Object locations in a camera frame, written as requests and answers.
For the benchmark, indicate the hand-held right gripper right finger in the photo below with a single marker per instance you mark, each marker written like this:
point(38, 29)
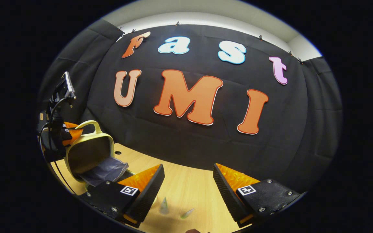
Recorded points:
point(228, 200)

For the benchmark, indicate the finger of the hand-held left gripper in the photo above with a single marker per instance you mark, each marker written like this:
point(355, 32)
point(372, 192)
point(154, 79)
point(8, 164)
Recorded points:
point(70, 125)
point(71, 136)

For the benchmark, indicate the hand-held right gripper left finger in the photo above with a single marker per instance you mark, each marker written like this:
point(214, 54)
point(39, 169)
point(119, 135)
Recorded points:
point(149, 195)

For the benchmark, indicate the large green white tube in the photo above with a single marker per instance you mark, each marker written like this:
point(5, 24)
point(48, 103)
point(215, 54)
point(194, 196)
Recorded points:
point(163, 206)

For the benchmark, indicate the pale yellow small suitcase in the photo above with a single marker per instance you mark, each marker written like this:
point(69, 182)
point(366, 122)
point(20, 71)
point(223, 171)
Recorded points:
point(89, 155)

